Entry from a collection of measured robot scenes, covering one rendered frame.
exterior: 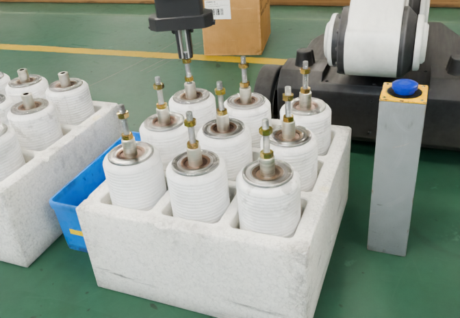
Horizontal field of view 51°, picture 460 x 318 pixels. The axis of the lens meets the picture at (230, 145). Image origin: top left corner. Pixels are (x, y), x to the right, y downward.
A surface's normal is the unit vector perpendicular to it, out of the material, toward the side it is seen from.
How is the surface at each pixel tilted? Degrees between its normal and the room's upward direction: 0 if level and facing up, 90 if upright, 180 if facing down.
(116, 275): 90
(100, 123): 90
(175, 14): 90
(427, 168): 0
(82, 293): 0
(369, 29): 52
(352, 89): 46
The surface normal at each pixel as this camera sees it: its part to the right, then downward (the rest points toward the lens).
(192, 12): 0.00, 0.50
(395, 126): -0.36, 0.48
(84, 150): 0.93, 0.11
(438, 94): -0.30, -0.26
